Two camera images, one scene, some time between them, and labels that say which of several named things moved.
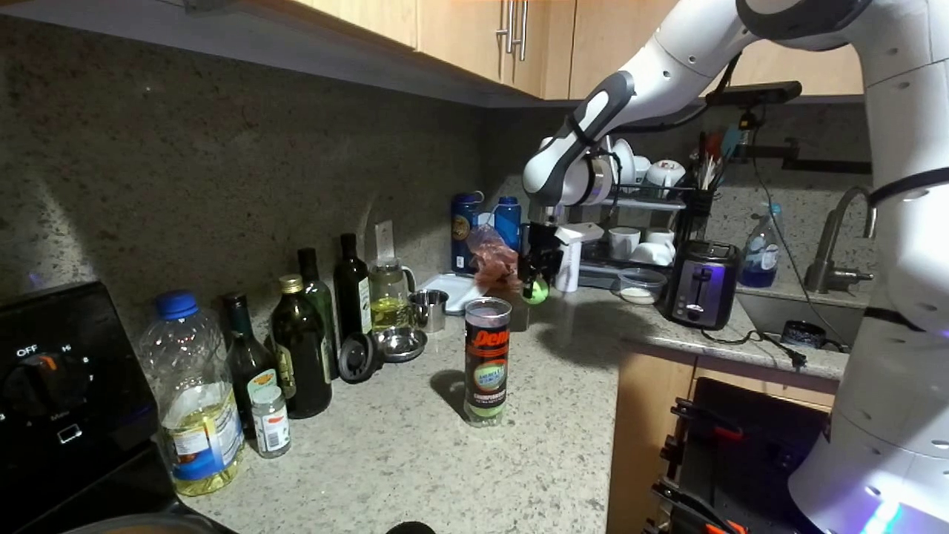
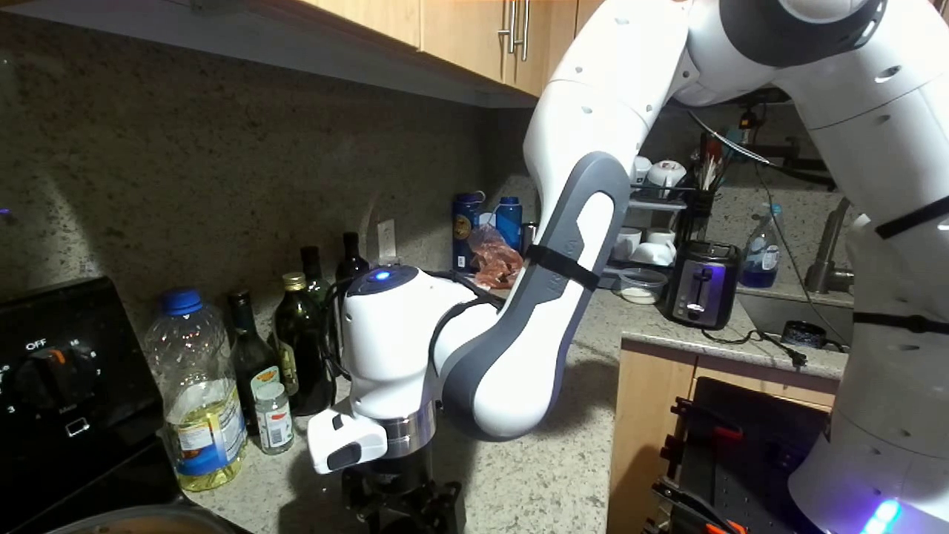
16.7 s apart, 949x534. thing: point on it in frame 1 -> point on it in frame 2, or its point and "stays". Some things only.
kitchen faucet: [819, 276] stays
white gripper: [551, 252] -> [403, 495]
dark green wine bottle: [251, 360] stays
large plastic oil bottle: [195, 393] stays
